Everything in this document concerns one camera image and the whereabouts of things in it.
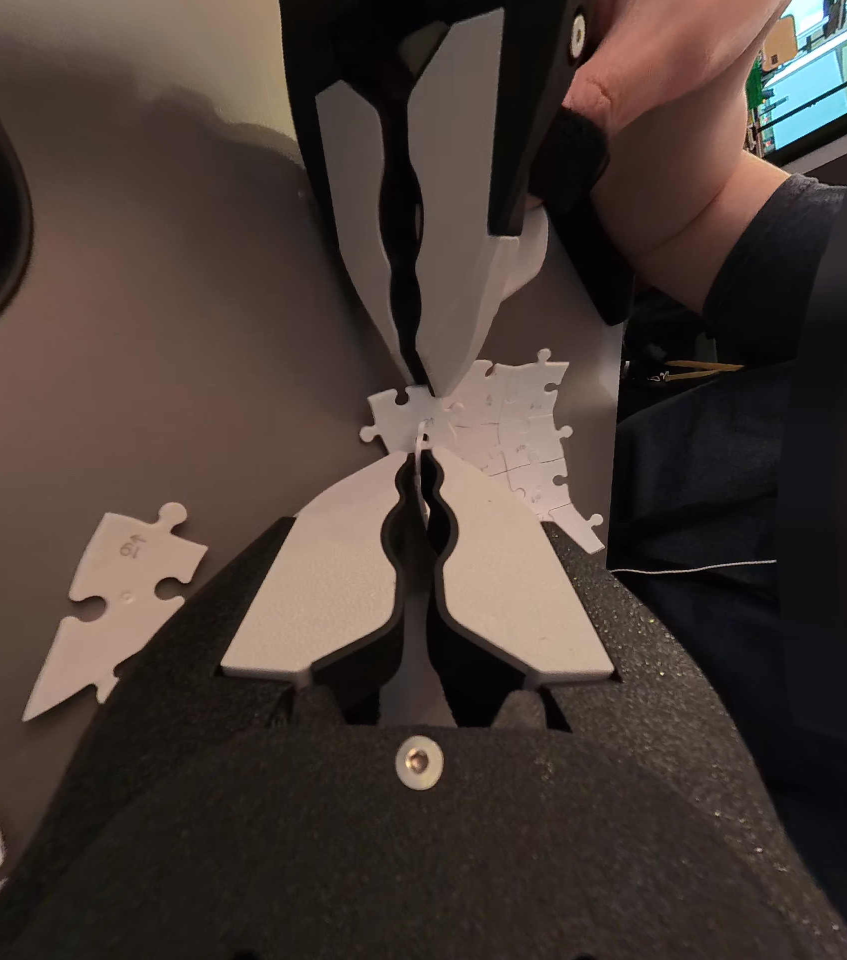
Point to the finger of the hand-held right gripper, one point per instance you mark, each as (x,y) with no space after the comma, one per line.
(454,180)
(356,195)

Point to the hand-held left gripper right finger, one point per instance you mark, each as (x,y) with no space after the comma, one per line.
(521,600)

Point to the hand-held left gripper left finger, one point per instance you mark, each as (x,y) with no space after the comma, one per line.
(319,600)

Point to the assembled white puzzle section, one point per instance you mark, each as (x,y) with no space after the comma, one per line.
(521,435)

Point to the white puzzle piece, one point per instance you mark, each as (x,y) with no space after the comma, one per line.
(398,416)

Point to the person's right forearm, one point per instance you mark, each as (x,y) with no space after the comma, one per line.
(694,225)

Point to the scattered loose puzzle pieces group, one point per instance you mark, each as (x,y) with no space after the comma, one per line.
(116,600)

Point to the person's right hand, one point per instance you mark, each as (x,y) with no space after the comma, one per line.
(679,68)

